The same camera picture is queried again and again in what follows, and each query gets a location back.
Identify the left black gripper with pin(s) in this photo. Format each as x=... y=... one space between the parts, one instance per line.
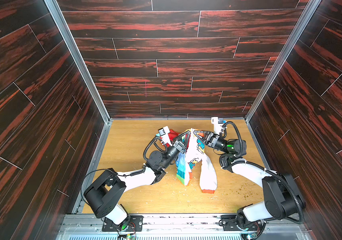
x=180 y=145

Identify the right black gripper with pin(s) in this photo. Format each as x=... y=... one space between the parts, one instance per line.
x=207 y=139

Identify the colourful rainbow kids jacket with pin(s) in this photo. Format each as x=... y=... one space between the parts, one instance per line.
x=186 y=162

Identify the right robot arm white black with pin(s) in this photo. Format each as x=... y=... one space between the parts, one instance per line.
x=282 y=198

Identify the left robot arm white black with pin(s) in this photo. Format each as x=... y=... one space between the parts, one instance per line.
x=105 y=192

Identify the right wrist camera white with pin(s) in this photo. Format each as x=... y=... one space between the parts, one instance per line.
x=218 y=124

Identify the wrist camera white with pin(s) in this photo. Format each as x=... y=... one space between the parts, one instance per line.
x=218 y=124
x=164 y=137

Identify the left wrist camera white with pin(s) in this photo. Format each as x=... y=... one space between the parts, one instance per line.
x=164 y=137

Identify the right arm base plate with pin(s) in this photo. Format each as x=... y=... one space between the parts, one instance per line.
x=234 y=223

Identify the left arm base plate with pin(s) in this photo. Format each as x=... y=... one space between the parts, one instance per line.
x=126 y=223

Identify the aluminium front rail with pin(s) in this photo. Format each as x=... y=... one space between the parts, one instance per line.
x=176 y=227

